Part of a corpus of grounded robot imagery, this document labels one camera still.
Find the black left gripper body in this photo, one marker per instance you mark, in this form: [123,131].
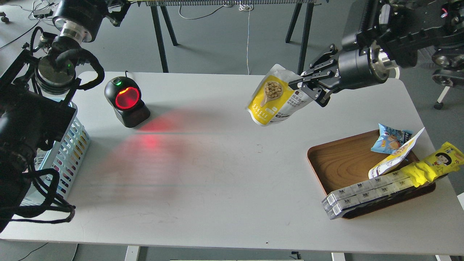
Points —
[80,20]

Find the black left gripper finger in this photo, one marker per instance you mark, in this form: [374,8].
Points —
[116,17]

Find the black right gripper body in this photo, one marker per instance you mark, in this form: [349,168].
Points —
[362,68]

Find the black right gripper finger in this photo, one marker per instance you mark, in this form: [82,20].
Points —
[320,79]

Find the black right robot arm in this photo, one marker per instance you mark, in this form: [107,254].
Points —
[382,35]

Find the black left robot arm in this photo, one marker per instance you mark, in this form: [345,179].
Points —
[35,113]

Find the blue snack bag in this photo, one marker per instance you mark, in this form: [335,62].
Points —
[390,139]

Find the clear boxed snack pack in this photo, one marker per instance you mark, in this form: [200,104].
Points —
[366,193]

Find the yellow cartoon snack bag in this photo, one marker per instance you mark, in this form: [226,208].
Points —
[445,160]

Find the light blue plastic basket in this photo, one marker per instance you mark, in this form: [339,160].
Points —
[67,154]

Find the black power adapter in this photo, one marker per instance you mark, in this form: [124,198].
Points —
[43,13]

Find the black table legs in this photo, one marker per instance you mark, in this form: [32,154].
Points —
[210,39]

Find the black barcode scanner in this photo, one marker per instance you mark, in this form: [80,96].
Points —
[124,94]

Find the brown wooden tray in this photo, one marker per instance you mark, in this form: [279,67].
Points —
[344,162]

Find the white office chair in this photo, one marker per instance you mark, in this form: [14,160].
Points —
[439,102]

